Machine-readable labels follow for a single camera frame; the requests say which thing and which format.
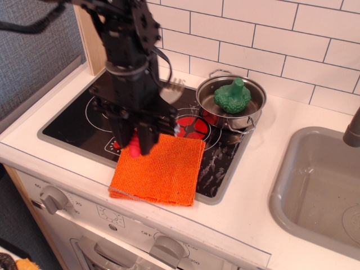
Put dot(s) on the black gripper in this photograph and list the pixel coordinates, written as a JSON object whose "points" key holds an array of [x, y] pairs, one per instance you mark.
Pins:
{"points": [[131, 101]]}

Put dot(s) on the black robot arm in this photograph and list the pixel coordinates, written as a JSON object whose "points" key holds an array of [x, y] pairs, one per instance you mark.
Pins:
{"points": [[128, 33]]}

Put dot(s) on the orange knitted cloth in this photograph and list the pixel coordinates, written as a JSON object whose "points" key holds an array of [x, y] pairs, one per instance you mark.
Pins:
{"points": [[167, 175]]}

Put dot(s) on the silver metal pot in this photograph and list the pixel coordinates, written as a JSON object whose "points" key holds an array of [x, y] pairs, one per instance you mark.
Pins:
{"points": [[243, 122]]}

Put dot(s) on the green toy broccoli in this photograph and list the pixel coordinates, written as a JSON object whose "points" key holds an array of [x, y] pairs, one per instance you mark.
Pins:
{"points": [[233, 98]]}

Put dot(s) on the grey left oven knob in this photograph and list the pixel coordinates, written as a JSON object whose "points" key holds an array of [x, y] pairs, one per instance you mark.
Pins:
{"points": [[53, 199]]}

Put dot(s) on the grey oven knob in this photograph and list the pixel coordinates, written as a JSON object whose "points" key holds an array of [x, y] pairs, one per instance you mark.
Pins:
{"points": [[53, 199], [168, 251]]}

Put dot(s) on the white toy oven front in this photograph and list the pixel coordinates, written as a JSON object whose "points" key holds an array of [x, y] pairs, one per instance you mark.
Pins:
{"points": [[83, 217]]}

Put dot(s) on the grey right oven knob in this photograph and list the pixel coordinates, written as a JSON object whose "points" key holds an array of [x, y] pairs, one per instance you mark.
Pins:
{"points": [[168, 251]]}

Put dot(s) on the orange black object at corner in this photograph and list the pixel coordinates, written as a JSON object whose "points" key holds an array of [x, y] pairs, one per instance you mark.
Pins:
{"points": [[8, 263]]}

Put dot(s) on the grey plastic sink basin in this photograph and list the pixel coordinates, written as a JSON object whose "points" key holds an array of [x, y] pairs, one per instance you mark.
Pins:
{"points": [[316, 193]]}

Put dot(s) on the grey faucet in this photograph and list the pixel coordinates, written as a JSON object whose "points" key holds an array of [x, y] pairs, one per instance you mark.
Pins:
{"points": [[352, 134]]}

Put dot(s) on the grey oven door handle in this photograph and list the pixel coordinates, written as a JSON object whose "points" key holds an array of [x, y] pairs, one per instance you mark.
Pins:
{"points": [[106, 255]]}

